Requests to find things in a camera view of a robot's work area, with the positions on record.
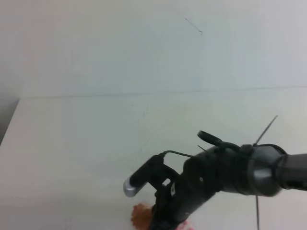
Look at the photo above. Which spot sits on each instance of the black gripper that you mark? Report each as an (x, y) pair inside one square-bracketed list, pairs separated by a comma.
[(203, 175)]

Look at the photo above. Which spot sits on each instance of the brown stained pink rag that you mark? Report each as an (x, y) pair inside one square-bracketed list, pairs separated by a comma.
[(144, 217)]

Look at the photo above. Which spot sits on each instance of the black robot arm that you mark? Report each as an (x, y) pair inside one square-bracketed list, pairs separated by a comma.
[(262, 170)]

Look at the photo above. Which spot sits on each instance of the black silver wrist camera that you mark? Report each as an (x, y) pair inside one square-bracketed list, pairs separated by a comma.
[(153, 172)]

